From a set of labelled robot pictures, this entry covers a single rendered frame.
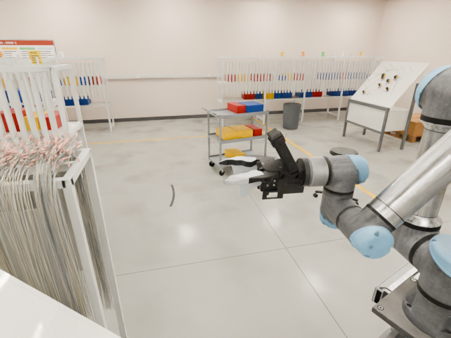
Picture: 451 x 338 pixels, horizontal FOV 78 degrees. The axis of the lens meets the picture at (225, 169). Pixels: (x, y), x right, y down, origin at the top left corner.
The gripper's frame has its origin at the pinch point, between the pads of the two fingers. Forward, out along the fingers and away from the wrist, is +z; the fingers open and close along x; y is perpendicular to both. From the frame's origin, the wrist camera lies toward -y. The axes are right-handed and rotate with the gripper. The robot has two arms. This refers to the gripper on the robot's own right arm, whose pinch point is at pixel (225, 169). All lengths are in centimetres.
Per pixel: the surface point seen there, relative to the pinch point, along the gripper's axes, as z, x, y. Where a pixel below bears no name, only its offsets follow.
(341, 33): -473, 836, 38
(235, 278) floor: -26, 104, 174
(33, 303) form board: 44, -14, 23
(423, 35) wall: -624, 686, 29
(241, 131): -74, 348, 138
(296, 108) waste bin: -260, 588, 187
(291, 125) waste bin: -253, 586, 230
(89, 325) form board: 35, -13, 35
